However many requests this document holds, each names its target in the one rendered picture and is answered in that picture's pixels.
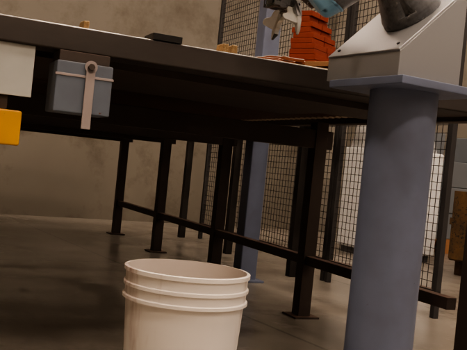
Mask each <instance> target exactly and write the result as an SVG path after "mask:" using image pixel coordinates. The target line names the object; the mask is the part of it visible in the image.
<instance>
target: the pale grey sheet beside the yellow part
mask: <svg viewBox="0 0 467 350"><path fill-rule="evenodd" d="M35 48H36V46H31V45H26V44H18V43H13V42H4V41H0V94H9V95H14V96H20V97H31V89H32V82H33V68H34V61H35Z"/></svg>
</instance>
